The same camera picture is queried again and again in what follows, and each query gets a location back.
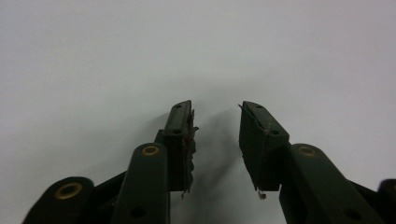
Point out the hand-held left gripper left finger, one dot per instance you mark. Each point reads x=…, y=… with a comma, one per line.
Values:
x=146, y=183

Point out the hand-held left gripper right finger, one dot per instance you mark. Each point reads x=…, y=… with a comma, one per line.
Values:
x=264, y=149

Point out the white table mat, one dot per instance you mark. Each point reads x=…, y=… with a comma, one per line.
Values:
x=93, y=62

